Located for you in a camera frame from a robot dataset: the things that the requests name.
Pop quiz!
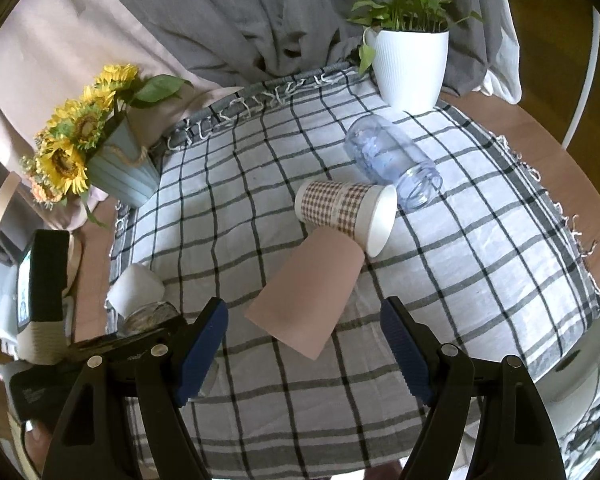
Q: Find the dark transparent cup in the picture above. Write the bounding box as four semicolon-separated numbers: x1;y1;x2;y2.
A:
116;301;219;399

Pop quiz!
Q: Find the white cup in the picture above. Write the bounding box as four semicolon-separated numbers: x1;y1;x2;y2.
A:
106;263;166;318

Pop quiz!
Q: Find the pink cup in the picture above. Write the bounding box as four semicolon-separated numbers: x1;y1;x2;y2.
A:
245;226;365;361

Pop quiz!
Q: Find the brown checkered paper cup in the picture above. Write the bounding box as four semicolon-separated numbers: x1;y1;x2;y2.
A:
294;180;398;258

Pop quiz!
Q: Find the clear bluish plastic cup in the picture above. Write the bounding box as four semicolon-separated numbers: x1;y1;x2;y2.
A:
344;114;443;212

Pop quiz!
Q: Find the sunflower bouquet in blue pot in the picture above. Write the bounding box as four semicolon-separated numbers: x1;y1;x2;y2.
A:
20;64;189;209

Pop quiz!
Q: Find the checkered grey white tablecloth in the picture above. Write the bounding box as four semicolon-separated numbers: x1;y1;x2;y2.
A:
111;66;600;479

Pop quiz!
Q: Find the pink curtain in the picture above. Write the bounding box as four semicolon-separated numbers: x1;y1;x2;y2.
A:
0;0;244;231

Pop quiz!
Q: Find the green plant in white pot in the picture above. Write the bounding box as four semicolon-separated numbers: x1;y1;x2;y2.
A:
349;0;483;115

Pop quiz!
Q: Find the grey curtain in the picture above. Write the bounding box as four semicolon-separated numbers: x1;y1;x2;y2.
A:
0;0;524;216

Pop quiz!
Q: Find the white floor lamp pole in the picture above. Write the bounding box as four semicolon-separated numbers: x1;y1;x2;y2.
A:
560;5;600;151

